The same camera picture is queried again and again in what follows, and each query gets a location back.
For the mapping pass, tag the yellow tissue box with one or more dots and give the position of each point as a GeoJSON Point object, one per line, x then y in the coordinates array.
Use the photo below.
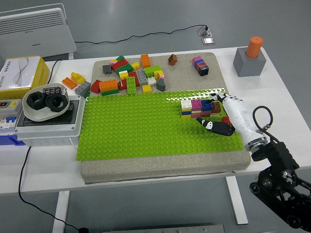
{"type": "Point", "coordinates": [36, 72]}

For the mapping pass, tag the orange cylinder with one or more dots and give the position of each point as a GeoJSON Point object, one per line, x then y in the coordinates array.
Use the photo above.
{"type": "Point", "coordinates": [254, 46]}

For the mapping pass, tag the grey electrical enclosure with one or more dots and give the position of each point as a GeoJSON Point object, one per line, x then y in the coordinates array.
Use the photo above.
{"type": "Point", "coordinates": [48, 133]}

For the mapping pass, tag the long lime green toy brick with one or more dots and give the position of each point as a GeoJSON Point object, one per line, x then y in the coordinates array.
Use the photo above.
{"type": "Point", "coordinates": [131, 85]}

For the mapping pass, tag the dark grey sloped toy brick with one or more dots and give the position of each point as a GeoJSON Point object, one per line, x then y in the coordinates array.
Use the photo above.
{"type": "Point", "coordinates": [160, 85]}

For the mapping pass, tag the grey cube holder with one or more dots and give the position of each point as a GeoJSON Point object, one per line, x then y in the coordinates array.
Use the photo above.
{"type": "Point", "coordinates": [247, 65]}

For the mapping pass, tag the metal floor plate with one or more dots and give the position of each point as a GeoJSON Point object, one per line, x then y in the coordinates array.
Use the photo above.
{"type": "Point", "coordinates": [208, 41]}

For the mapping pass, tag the grey metal plate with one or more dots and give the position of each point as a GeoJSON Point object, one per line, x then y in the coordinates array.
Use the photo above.
{"type": "Point", "coordinates": [165, 229]}

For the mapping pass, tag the magenta toy brick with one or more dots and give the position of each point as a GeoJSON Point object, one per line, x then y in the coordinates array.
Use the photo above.
{"type": "Point", "coordinates": [196, 104]}
{"type": "Point", "coordinates": [206, 112]}

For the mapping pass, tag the blue flat toy brick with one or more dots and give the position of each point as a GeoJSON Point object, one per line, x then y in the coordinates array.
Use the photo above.
{"type": "Point", "coordinates": [186, 112]}

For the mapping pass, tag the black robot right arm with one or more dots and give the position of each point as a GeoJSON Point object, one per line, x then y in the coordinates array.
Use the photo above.
{"type": "Point", "coordinates": [279, 170]}

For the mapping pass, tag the small green toy brick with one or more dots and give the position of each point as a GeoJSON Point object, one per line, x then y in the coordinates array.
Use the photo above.
{"type": "Point", "coordinates": [87, 94]}

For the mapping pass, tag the blue toy brick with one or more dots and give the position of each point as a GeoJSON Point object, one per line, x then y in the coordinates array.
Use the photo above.
{"type": "Point", "coordinates": [201, 62]}
{"type": "Point", "coordinates": [186, 112]}
{"type": "Point", "coordinates": [206, 104]}

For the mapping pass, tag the orange toy brick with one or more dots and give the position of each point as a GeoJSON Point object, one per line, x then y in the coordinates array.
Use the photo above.
{"type": "Point", "coordinates": [145, 60]}
{"type": "Point", "coordinates": [69, 83]}
{"type": "Point", "coordinates": [108, 85]}

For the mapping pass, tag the grey-brown foam mat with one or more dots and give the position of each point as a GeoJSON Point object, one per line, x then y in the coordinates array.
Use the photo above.
{"type": "Point", "coordinates": [158, 170]}

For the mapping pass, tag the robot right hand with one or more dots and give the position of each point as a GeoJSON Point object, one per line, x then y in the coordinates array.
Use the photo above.
{"type": "Point", "coordinates": [236, 114]}

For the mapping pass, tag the green flat toy brick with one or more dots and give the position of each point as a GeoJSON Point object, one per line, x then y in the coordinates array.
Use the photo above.
{"type": "Point", "coordinates": [110, 93]}

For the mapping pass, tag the white table leg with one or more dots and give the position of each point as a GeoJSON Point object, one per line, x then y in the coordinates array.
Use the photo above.
{"type": "Point", "coordinates": [236, 201]}
{"type": "Point", "coordinates": [60, 213]}

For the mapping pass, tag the white and yellow toy brick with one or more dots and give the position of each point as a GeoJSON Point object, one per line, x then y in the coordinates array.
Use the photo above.
{"type": "Point", "coordinates": [123, 75]}

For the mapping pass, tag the red sloped toy brick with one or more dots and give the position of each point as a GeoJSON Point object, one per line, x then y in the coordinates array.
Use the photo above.
{"type": "Point", "coordinates": [95, 87]}

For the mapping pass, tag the white panel heater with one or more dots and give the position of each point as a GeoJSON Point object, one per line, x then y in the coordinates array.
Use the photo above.
{"type": "Point", "coordinates": [36, 34]}

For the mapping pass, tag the white circuit breaker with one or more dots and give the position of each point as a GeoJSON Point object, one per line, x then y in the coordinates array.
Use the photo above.
{"type": "Point", "coordinates": [7, 123]}

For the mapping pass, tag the grey push button box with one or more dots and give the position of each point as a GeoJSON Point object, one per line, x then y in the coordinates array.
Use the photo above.
{"type": "Point", "coordinates": [9, 109]}

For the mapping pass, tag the small yellow toy brick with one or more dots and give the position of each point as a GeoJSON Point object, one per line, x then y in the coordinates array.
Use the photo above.
{"type": "Point", "coordinates": [113, 60]}

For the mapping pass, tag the small pink toy brick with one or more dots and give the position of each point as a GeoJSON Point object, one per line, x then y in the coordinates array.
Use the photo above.
{"type": "Point", "coordinates": [112, 63]}
{"type": "Point", "coordinates": [162, 77]}

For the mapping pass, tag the open metal floor socket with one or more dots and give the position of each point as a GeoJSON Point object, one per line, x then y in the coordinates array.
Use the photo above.
{"type": "Point", "coordinates": [203, 32]}

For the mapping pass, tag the white bowl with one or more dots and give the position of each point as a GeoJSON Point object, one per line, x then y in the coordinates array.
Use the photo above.
{"type": "Point", "coordinates": [39, 116]}

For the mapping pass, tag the white flat toy brick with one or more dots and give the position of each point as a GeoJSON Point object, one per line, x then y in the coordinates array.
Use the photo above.
{"type": "Point", "coordinates": [215, 114]}
{"type": "Point", "coordinates": [196, 112]}

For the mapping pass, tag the green studded baseplate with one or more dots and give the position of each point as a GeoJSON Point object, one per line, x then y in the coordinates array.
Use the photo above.
{"type": "Point", "coordinates": [145, 126]}

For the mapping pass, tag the brown sloped toy brick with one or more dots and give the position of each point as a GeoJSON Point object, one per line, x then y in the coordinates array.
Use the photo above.
{"type": "Point", "coordinates": [172, 59]}

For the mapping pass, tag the black hex nut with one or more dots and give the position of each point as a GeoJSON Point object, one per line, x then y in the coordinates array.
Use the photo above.
{"type": "Point", "coordinates": [31, 103]}
{"type": "Point", "coordinates": [49, 105]}

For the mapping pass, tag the black terminal strip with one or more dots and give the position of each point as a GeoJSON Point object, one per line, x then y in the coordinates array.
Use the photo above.
{"type": "Point", "coordinates": [51, 90]}

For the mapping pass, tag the black toy brick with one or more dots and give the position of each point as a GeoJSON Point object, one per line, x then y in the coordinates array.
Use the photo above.
{"type": "Point", "coordinates": [204, 71]}

